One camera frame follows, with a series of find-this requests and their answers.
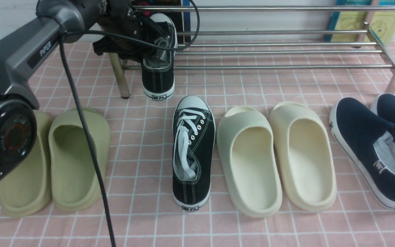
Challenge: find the green slide sandal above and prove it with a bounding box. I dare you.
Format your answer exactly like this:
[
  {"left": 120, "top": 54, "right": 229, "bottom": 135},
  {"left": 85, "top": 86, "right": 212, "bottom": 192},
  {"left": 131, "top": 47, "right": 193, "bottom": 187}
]
[
  {"left": 0, "top": 110, "right": 53, "bottom": 218},
  {"left": 48, "top": 107, "right": 111, "bottom": 212}
]

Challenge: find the pink checkered floor mat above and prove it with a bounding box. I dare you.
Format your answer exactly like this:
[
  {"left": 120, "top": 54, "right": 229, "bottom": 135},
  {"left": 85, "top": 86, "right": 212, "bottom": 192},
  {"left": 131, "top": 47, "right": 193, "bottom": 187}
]
[{"left": 0, "top": 43, "right": 395, "bottom": 247}]

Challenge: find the teal yellow book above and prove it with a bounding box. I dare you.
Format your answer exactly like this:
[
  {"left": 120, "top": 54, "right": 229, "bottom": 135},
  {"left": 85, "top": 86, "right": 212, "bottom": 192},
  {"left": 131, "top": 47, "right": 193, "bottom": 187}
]
[{"left": 323, "top": 11, "right": 395, "bottom": 45}]

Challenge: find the cream slide sandal left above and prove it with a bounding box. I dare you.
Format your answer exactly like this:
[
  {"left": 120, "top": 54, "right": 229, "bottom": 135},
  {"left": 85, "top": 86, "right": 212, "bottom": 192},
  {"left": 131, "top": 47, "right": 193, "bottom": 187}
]
[{"left": 216, "top": 105, "right": 282, "bottom": 218}]

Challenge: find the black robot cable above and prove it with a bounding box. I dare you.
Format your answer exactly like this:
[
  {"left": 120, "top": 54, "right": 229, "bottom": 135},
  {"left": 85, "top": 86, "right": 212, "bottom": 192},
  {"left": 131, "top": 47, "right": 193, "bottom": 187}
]
[{"left": 58, "top": 0, "right": 201, "bottom": 247}]

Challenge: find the cream slide sandal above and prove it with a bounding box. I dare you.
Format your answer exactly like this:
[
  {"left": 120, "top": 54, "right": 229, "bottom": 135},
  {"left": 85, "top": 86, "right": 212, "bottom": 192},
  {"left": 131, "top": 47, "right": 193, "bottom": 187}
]
[
  {"left": 268, "top": 102, "right": 337, "bottom": 212},
  {"left": 216, "top": 105, "right": 282, "bottom": 218}
]

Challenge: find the green slide sandal right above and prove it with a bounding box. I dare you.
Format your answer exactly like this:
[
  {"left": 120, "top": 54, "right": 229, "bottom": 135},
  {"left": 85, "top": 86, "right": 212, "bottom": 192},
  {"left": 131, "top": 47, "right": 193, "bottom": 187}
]
[{"left": 48, "top": 107, "right": 111, "bottom": 212}]

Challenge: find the metal shoe rack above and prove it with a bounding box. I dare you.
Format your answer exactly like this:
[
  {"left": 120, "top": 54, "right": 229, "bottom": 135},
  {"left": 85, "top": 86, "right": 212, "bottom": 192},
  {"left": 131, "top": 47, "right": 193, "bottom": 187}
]
[{"left": 109, "top": 5, "right": 395, "bottom": 94}]

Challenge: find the navy slip-on shoe left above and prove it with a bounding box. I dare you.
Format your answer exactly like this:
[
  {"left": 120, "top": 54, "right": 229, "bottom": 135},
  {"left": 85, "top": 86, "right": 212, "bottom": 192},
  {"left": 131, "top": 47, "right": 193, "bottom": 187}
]
[{"left": 329, "top": 97, "right": 395, "bottom": 210}]

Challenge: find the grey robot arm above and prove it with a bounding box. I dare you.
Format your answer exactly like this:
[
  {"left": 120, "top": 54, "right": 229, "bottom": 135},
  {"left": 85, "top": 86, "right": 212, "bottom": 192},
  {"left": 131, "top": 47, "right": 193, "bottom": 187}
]
[{"left": 0, "top": 0, "right": 167, "bottom": 181}]

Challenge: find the black canvas sneaker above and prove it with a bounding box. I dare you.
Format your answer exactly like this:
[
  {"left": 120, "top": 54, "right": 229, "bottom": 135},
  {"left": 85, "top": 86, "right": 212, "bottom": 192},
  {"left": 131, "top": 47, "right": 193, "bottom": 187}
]
[
  {"left": 172, "top": 95, "right": 216, "bottom": 211},
  {"left": 141, "top": 13, "right": 178, "bottom": 101}
]

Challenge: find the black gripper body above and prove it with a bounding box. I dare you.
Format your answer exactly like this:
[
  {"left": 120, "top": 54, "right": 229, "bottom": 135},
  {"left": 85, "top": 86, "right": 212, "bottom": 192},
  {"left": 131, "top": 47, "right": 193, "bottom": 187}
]
[{"left": 93, "top": 0, "right": 164, "bottom": 63}]

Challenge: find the cream slide sandal right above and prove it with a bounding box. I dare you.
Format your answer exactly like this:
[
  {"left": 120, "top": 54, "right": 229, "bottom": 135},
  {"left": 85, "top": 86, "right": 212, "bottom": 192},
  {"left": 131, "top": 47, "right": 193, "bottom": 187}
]
[{"left": 268, "top": 102, "right": 337, "bottom": 212}]

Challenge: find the green slide sandal left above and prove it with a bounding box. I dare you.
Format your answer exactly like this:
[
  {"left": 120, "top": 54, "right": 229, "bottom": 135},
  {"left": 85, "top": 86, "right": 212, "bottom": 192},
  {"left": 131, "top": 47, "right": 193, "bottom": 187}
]
[{"left": 0, "top": 110, "right": 53, "bottom": 218}]

